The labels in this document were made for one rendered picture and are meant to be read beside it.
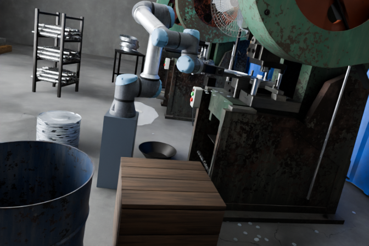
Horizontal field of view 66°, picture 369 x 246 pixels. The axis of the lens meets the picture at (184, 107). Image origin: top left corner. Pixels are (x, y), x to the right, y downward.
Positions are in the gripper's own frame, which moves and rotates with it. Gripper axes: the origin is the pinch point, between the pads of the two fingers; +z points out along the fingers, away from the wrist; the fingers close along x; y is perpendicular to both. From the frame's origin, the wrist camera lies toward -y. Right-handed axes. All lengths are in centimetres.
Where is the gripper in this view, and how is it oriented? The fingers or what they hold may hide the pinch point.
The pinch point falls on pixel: (214, 69)
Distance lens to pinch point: 158.2
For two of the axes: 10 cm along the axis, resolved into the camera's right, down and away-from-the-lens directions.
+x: -2.1, 9.6, 1.7
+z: 4.3, -0.7, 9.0
